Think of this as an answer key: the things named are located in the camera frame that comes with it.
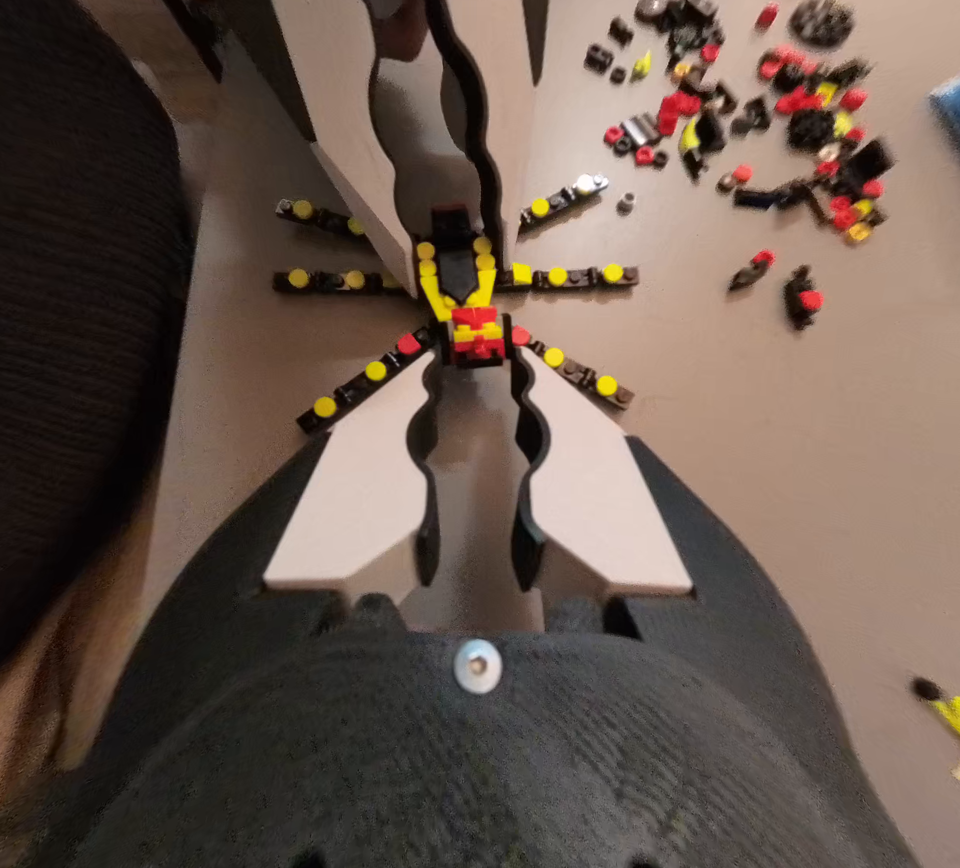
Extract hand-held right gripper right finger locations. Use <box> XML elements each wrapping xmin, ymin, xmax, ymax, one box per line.
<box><xmin>513</xmin><ymin>349</ymin><xmax>694</xmax><ymax>613</ymax></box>

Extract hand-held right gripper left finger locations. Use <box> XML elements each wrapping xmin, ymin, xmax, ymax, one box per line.
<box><xmin>261</xmin><ymin>351</ymin><xmax>444</xmax><ymax>607</ymax></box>

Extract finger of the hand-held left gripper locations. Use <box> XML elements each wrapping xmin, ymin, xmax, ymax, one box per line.
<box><xmin>423</xmin><ymin>0</ymin><xmax>540</xmax><ymax>263</ymax></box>
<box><xmin>258</xmin><ymin>0</ymin><xmax>420</xmax><ymax>298</ymax></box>

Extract red yellow lego spider head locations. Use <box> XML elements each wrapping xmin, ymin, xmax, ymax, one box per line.
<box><xmin>446</xmin><ymin>304</ymin><xmax>515</xmax><ymax>368</ymax></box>

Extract yellow black lego spider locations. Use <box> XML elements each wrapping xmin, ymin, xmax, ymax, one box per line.
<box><xmin>271</xmin><ymin>172</ymin><xmax>640</xmax><ymax>434</ymax></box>

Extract black red lego claw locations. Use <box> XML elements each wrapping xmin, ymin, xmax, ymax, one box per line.
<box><xmin>726</xmin><ymin>249</ymin><xmax>777</xmax><ymax>293</ymax></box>

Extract black red lego clip assembly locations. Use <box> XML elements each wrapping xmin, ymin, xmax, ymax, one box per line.
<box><xmin>782</xmin><ymin>264</ymin><xmax>825</xmax><ymax>331</ymax></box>

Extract pile of loose lego pieces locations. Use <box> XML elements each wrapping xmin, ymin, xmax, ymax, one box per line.
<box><xmin>583</xmin><ymin>0</ymin><xmax>897</xmax><ymax>243</ymax></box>

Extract person's left hand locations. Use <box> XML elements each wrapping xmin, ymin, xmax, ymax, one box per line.
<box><xmin>375</xmin><ymin>2</ymin><xmax>440</xmax><ymax>63</ymax></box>

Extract tan trousers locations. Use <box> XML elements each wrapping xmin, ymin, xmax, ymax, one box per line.
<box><xmin>0</xmin><ymin>508</ymin><xmax>162</xmax><ymax>817</ymax></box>

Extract white blue instruction booklet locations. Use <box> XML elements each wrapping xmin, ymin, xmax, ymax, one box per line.
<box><xmin>928</xmin><ymin>77</ymin><xmax>960</xmax><ymax>153</ymax></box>

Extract taped yellow string piece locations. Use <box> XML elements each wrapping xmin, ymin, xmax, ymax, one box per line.
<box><xmin>909</xmin><ymin>677</ymin><xmax>960</xmax><ymax>742</ymax></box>

